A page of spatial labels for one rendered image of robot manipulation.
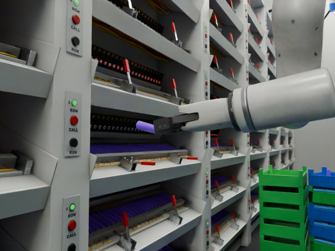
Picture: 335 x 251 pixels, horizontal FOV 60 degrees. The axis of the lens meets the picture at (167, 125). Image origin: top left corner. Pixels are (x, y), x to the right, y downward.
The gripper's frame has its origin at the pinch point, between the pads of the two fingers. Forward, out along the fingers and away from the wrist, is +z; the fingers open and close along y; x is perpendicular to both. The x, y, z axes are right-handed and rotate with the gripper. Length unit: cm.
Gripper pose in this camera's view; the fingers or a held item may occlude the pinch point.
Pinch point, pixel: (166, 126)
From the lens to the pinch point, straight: 61.8
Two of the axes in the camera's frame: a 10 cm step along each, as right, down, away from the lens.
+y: -4.8, -0.5, -8.8
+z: -8.7, 1.8, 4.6
